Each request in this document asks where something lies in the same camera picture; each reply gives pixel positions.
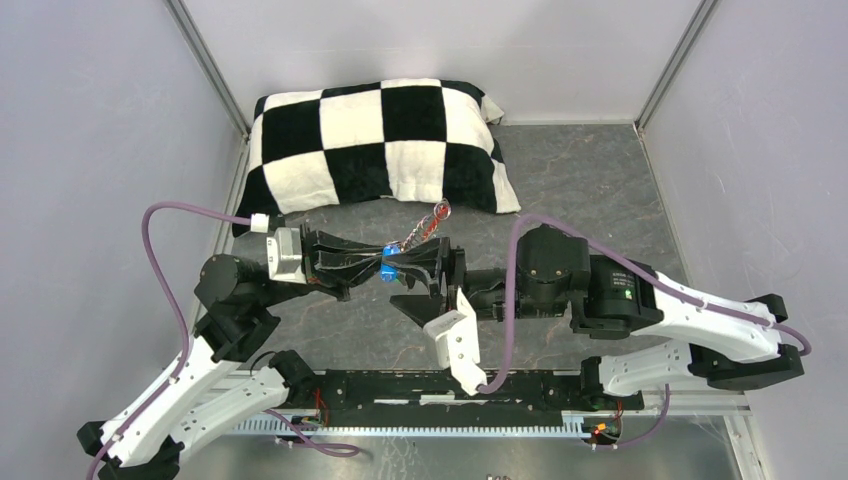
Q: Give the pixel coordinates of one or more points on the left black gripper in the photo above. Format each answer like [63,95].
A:
[337,263]

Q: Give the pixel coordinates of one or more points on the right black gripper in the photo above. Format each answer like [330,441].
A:
[428,261]

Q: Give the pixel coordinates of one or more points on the blue headed key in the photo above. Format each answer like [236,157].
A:
[389,273]

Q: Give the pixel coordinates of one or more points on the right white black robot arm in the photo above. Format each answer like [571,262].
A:
[731,345]

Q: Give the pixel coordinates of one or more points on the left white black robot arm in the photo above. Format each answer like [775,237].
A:
[171,419]

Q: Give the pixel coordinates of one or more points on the black white checkered pillow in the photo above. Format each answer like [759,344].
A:
[412,140]

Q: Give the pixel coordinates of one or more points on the left corner aluminium profile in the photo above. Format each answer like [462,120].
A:
[203,55]

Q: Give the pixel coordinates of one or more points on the corner aluminium profile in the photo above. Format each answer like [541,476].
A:
[203,55]
[699,19]

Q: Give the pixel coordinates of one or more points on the right corner aluminium profile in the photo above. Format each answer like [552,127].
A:
[699,19]

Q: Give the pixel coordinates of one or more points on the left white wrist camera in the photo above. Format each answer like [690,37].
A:
[284,251]

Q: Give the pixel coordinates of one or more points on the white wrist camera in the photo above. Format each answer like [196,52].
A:
[284,251]
[455,343]

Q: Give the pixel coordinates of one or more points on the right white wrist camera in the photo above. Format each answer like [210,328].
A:
[455,343]

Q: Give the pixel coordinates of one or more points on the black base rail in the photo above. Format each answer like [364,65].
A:
[384,399]

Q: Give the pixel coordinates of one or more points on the white toothed cable duct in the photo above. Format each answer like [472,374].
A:
[424,430]

